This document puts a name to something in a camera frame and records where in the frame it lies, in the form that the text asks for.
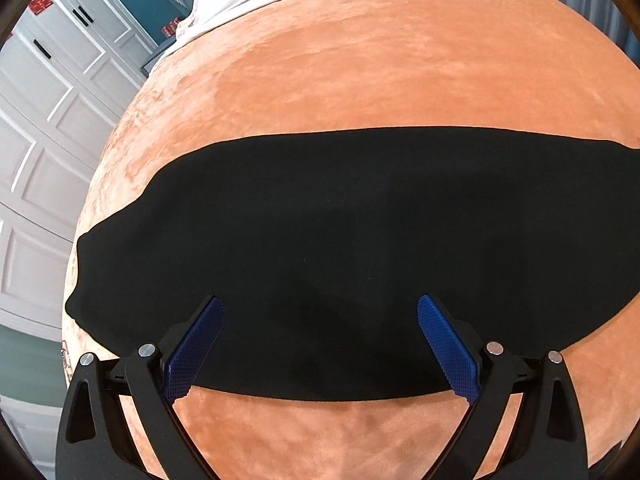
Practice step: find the black pants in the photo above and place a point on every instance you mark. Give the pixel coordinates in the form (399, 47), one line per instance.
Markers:
(321, 244)

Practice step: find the orange plush bed blanket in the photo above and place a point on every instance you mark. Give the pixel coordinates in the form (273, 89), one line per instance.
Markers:
(315, 66)

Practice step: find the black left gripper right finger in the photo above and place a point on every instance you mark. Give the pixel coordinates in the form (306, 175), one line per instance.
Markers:
(547, 440)

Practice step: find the white panelled wardrobe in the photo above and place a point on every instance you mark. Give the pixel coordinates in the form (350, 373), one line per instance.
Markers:
(69, 70)

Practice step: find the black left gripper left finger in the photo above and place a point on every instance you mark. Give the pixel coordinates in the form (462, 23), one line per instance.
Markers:
(94, 440)

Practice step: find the metal frame eyeglasses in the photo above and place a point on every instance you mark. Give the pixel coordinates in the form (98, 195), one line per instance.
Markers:
(67, 369)

